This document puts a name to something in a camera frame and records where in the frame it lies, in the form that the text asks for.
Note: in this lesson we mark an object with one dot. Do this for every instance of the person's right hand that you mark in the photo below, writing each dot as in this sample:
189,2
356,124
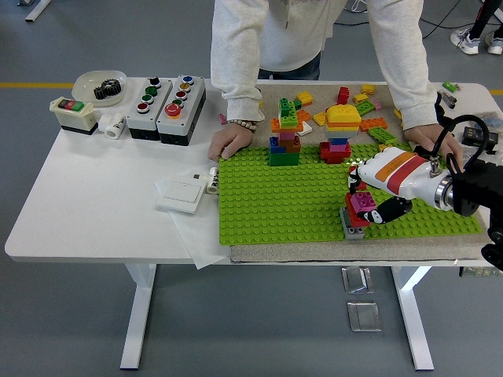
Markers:
230,137

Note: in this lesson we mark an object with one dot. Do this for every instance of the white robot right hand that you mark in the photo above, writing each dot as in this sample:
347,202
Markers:
401,173

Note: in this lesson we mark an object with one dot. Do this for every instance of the person's left hand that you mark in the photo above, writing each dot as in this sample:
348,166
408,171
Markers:
426,135

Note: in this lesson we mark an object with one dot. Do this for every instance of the magenta brick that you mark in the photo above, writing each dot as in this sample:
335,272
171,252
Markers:
363,201

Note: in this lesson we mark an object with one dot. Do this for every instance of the square red brick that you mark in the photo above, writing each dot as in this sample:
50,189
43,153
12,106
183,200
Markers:
352,170

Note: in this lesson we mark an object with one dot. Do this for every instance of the long red brick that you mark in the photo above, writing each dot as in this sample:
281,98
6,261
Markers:
355,220

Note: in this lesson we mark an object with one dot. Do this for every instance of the white square tile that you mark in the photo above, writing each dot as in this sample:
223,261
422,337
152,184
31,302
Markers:
306,129

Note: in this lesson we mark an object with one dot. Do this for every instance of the green studded baseplate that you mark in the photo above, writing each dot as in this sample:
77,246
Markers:
275,204

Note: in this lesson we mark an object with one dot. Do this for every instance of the person's right forearm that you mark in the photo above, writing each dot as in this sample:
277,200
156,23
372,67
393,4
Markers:
239,90

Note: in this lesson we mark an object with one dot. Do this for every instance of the person's left forearm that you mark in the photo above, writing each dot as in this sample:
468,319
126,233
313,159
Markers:
414,98

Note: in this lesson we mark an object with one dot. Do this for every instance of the black brick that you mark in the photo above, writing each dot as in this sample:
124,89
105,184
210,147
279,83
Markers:
421,149

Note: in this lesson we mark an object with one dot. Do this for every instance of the small pink brick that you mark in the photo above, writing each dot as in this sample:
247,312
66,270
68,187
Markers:
377,104
222,119

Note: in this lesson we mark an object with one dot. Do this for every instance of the long lime green brick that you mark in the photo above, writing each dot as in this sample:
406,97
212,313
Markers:
365,107
382,135

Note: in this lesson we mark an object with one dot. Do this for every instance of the long orange brick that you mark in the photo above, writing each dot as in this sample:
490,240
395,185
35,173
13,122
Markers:
373,124

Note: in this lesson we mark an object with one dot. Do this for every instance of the brick tower with green base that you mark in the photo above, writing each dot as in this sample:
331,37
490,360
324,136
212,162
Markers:
283,159

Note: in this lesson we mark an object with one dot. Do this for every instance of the dark green brick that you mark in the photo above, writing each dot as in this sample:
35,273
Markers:
297,105

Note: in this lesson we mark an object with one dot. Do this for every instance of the grey brick stack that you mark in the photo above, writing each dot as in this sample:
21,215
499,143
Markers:
353,233

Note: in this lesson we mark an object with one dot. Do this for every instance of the brick tower with yellow roof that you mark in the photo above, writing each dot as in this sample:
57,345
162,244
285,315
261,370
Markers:
342,116

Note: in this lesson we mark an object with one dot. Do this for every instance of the narrow red brick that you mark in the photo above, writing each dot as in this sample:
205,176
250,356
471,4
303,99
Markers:
343,95

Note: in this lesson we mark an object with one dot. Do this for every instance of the metal tool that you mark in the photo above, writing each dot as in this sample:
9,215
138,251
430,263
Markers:
449,100

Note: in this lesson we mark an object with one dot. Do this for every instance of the black display device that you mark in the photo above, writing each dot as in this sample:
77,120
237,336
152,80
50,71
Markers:
473,135

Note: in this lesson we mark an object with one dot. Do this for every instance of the white printed tube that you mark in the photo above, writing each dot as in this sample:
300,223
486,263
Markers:
212,181

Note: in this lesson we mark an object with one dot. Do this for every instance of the small green piece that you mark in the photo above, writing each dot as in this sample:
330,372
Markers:
448,85

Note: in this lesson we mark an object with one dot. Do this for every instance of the control box with emergency stop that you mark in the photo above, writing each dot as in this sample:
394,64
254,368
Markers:
173,127

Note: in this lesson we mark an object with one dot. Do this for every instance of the bag with blue parts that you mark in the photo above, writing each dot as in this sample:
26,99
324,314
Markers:
495,119

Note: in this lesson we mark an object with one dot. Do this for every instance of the yellow triangle piece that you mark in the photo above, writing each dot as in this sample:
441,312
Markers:
319,119

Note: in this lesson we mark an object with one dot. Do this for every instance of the three-button control box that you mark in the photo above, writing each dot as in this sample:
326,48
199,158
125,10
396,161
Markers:
137,121

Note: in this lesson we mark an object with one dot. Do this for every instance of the white paper sheet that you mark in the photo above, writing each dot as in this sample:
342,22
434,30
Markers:
196,243

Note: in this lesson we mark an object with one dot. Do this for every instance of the metal floor plate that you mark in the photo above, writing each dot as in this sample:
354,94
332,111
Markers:
364,316
357,279

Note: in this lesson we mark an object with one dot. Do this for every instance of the person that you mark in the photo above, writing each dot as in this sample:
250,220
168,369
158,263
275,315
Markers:
482,19
287,35

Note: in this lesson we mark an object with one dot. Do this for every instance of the white pipe fitting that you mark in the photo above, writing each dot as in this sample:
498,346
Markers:
112,125

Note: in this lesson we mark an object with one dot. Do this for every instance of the black gears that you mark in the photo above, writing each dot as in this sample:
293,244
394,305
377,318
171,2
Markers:
106,89

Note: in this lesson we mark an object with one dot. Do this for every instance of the white table leg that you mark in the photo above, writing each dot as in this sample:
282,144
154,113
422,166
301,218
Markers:
137,314
412,314

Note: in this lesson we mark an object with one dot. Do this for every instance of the white bowl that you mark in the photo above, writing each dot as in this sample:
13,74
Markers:
84,88

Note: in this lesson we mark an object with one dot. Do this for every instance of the white desk foot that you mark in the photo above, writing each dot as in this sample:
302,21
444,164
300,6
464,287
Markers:
37,11

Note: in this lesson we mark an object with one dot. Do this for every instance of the white wall switch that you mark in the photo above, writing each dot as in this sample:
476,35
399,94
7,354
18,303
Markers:
181,194

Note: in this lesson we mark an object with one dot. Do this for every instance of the red green switch box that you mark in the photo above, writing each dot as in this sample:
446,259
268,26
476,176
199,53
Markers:
74,118

